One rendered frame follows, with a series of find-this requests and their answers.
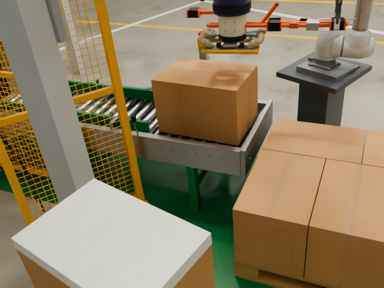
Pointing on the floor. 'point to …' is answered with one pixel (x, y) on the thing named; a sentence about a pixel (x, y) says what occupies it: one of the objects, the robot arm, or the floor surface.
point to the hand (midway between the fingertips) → (336, 22)
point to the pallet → (274, 277)
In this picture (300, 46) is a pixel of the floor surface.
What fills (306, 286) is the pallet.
